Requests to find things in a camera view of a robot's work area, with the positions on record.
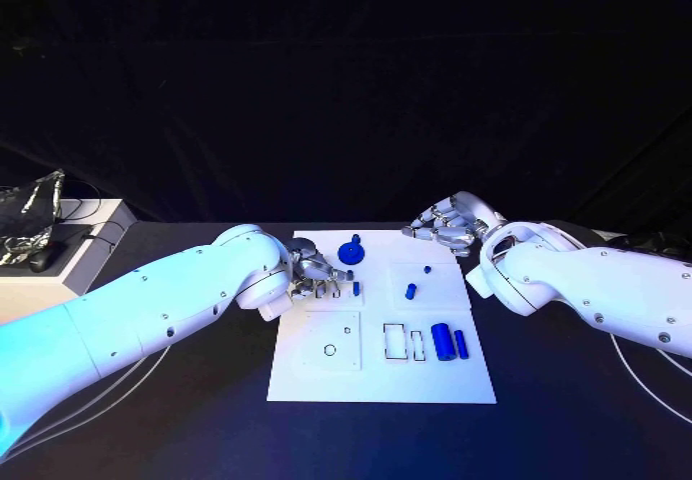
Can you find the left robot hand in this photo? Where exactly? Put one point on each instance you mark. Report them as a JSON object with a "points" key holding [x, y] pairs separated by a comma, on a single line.
{"points": [[313, 267]]}

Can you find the white task board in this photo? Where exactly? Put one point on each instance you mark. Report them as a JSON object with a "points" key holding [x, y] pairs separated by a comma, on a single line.
{"points": [[378, 378]]}

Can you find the black crumpled bag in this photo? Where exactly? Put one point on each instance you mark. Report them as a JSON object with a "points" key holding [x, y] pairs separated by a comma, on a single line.
{"points": [[653, 243]]}

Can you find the blue gear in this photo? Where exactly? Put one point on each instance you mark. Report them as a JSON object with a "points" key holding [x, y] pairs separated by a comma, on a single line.
{"points": [[350, 253]]}

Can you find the thick blue cylinder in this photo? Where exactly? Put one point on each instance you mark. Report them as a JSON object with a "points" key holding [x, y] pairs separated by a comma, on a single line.
{"points": [[444, 342]]}

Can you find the white desk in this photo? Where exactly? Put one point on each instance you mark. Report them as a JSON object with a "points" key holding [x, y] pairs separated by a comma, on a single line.
{"points": [[81, 258]]}

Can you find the black computer mouse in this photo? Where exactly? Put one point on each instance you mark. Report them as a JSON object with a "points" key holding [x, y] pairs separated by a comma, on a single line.
{"points": [[46, 258]]}

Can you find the thin long blue cylinder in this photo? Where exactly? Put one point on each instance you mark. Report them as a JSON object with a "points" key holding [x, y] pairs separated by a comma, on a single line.
{"points": [[461, 344]]}

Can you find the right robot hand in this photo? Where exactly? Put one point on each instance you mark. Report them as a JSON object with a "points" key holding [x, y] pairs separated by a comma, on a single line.
{"points": [[458, 221]]}

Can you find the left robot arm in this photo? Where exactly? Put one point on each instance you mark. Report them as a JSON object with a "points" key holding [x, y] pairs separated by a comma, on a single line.
{"points": [[134, 311]]}

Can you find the crumpled silver foil bag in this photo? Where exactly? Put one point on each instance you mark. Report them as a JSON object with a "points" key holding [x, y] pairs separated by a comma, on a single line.
{"points": [[26, 210]]}

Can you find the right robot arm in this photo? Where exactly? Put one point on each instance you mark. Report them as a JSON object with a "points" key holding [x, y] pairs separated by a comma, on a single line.
{"points": [[588, 277]]}

